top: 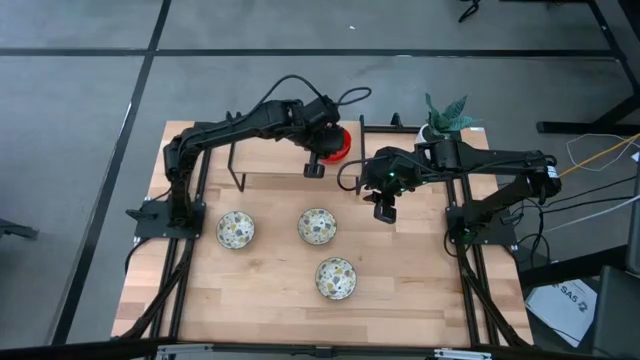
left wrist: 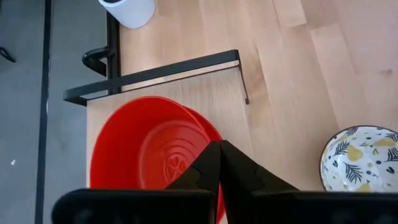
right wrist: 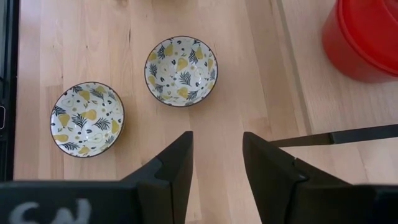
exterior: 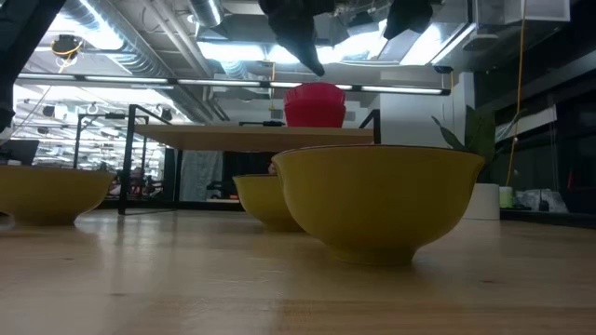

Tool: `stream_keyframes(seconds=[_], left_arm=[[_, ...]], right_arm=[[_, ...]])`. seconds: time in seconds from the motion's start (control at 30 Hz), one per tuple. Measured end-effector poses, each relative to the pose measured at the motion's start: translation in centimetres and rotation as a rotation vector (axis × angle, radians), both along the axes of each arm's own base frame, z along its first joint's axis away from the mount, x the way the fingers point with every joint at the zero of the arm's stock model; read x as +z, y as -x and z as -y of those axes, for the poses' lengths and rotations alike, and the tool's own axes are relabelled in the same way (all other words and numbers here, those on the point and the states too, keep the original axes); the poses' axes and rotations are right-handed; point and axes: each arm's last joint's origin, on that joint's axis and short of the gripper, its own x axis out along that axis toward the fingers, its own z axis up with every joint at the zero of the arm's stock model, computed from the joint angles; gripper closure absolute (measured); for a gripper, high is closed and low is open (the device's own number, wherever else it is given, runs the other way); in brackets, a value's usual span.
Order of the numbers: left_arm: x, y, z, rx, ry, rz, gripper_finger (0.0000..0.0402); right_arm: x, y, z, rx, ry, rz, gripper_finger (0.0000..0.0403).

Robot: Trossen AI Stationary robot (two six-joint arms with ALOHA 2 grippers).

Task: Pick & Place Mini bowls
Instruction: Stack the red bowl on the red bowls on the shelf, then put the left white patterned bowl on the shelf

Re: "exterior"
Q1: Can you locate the yellow bowl patterned white inside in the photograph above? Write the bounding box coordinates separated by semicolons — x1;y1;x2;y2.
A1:
232;174;305;234
0;165;115;228
271;144;486;267

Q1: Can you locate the round white ceiling speaker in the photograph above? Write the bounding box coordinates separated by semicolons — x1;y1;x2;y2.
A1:
462;32;499;51

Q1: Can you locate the black LED light bar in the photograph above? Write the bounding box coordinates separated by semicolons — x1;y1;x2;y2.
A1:
13;65;454;97

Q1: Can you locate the white ceiling unit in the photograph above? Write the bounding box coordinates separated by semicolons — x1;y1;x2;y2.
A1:
474;0;572;24

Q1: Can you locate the green leafy plant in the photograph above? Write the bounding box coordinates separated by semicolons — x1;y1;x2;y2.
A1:
431;105;519;185

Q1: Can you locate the grey fabric cover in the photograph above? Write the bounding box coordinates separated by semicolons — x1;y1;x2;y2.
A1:
179;149;224;202

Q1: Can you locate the white plant pot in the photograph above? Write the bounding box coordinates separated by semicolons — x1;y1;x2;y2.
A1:
464;182;502;221

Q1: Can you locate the clear plastic bag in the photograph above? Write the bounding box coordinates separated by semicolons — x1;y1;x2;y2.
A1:
514;188;569;214

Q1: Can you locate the black round ceiling device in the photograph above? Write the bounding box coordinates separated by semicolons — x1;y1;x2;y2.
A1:
49;33;86;60

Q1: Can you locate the thin black metal rack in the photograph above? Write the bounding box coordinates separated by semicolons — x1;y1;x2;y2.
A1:
73;113;151;169

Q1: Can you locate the black monitor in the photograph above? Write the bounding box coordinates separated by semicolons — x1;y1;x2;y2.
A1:
0;139;41;166

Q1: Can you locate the silver rectangular air duct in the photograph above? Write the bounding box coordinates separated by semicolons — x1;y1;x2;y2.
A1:
376;13;479;66

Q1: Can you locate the small silver spiral duct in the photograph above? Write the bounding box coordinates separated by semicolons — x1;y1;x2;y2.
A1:
188;0;225;28

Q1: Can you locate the wooden shelf black metal frame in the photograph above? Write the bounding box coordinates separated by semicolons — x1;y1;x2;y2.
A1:
116;104;382;216

